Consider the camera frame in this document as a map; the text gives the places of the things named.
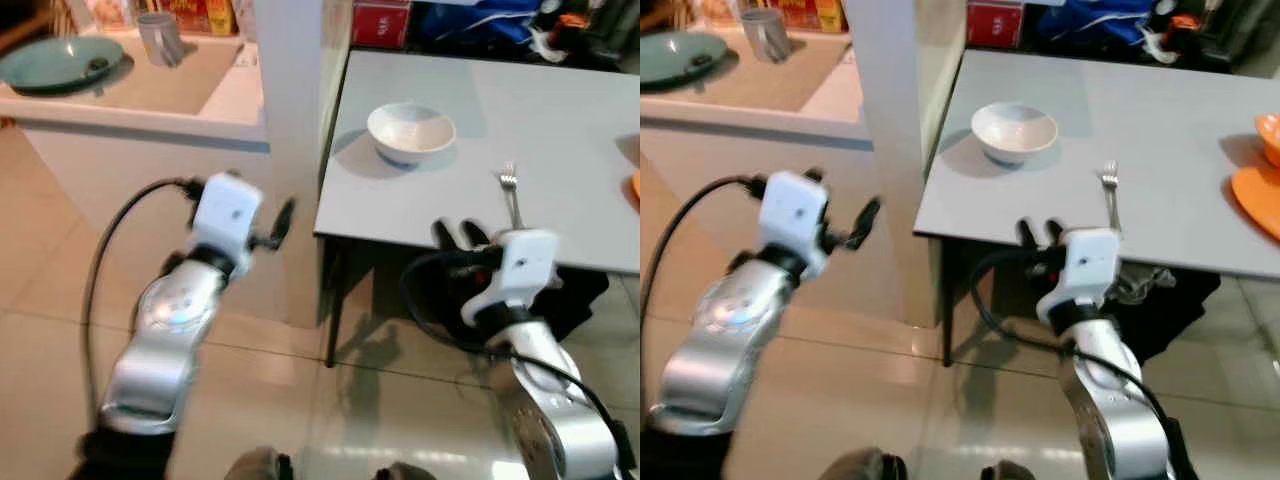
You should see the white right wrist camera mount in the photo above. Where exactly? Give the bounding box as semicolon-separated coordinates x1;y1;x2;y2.
1036;227;1124;322
461;228;562;324

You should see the white ceramic bowl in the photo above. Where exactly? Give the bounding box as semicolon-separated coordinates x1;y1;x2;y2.
970;101;1060;168
366;102;458;169

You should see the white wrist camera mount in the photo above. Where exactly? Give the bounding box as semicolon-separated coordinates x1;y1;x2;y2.
189;172;264;277
756;170;832;277
461;228;562;324
1036;227;1124;322

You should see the black bag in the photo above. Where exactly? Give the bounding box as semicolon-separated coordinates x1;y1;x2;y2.
1160;0;1280;73
545;0;641;73

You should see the red and yellow box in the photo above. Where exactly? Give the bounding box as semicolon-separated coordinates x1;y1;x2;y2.
770;0;847;34
158;0;242;37

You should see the grey cup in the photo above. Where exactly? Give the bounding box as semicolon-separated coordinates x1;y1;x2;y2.
741;9;792;65
136;11;187;69

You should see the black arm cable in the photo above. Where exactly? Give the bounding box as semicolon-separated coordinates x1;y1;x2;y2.
399;250;638;473
967;248;1193;473
80;176;204;426
646;174;769;406

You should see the teal green plate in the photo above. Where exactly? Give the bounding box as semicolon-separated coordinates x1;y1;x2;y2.
640;30;730;90
0;36;127;97

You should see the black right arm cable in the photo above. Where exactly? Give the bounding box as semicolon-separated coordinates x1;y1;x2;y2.
967;248;1193;473
399;250;638;473

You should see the orange bowl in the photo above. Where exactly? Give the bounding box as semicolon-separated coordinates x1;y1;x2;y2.
1252;113;1280;170

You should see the black table leg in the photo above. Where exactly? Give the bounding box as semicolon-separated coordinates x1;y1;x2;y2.
323;238;343;368
939;238;956;368

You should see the blue cloth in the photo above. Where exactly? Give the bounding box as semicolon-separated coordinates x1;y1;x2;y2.
1034;0;1163;53
413;0;548;53

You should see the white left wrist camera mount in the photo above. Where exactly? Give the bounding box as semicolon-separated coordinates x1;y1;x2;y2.
756;170;832;277
189;172;264;277

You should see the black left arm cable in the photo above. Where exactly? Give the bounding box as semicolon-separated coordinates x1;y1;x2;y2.
80;176;204;426
646;174;769;406

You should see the white counter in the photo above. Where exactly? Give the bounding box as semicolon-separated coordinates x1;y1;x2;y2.
0;28;273;323
640;24;871;323

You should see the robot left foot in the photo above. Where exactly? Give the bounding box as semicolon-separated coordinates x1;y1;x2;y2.
843;446;908;480
224;446;297;480

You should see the silver metal fork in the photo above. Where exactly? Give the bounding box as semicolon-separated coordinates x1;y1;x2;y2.
498;162;524;230
1099;159;1124;232

